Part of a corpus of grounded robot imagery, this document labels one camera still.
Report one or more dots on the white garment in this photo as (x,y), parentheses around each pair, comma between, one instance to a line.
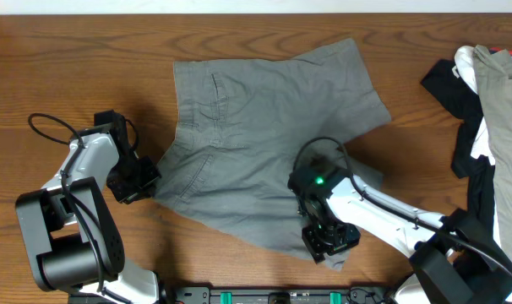
(480,139)

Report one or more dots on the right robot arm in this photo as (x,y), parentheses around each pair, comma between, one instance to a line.
(454,260)

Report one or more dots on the olive grey garment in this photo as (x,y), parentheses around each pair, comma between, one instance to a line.
(507,148)

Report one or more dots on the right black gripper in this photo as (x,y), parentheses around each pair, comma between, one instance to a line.
(317,247)

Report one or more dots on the black garment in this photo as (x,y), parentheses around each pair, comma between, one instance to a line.
(456,97)

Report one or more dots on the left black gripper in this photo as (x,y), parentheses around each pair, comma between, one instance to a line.
(148,187)

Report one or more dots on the grey shorts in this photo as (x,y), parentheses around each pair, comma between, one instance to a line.
(242,126)

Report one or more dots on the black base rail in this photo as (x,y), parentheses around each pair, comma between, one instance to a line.
(206,295)

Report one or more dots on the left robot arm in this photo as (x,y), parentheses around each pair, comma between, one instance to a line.
(72,242)

